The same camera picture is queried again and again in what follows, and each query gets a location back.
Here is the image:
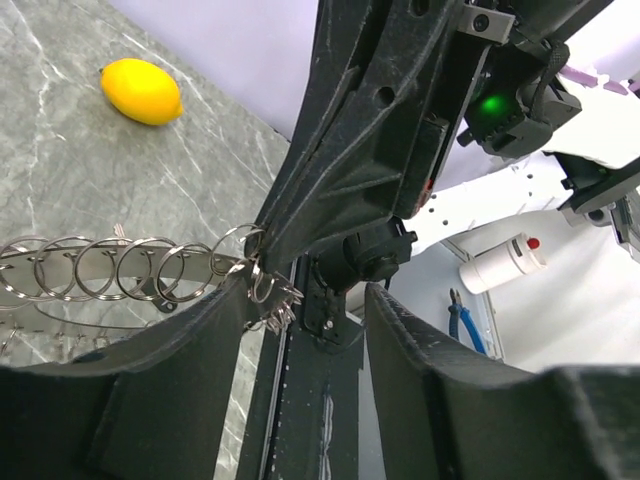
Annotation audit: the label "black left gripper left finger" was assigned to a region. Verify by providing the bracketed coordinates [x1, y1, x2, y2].
[1, 279, 249, 479]

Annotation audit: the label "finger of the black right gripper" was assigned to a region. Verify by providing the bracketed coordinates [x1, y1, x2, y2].
[257, 1, 490, 272]

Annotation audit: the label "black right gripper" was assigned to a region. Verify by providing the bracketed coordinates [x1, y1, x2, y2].
[404, 1, 609, 218]

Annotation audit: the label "white cylinder red button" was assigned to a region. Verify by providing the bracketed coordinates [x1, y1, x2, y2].
[459, 233, 547, 295]

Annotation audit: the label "blue handled pliers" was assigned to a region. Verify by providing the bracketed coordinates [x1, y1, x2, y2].
[448, 288, 487, 355]

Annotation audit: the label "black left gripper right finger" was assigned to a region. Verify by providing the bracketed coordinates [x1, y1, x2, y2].
[365, 284, 639, 479]

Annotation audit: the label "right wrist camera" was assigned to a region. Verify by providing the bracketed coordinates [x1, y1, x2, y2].
[457, 4, 515, 45]

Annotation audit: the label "yellow lemon on table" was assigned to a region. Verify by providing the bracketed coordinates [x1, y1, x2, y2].
[100, 58, 183, 126]

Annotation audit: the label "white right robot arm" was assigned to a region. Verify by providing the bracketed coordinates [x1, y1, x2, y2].
[256, 1, 639, 281]

